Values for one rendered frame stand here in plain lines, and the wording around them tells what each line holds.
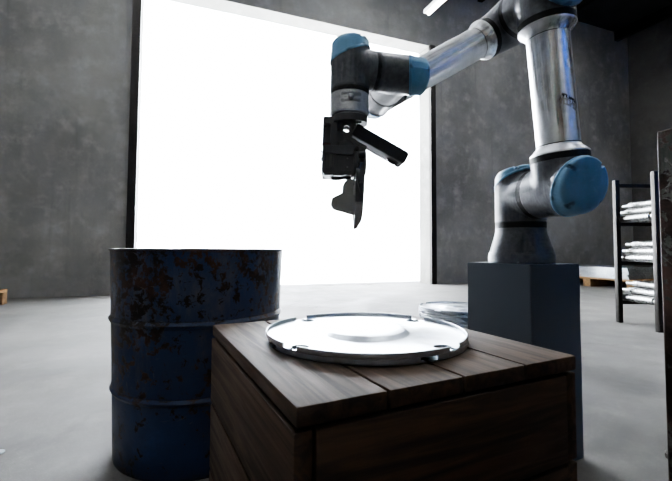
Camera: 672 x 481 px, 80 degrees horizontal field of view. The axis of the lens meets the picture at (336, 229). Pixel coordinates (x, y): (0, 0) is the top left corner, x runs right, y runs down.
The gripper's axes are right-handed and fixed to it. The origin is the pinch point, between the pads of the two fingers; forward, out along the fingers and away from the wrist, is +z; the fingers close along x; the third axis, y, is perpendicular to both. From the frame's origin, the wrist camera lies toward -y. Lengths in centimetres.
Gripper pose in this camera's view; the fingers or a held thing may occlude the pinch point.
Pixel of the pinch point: (359, 222)
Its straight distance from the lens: 76.1
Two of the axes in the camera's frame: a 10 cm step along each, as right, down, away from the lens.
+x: 0.5, -0.5, -10.0
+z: -0.1, 10.0, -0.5
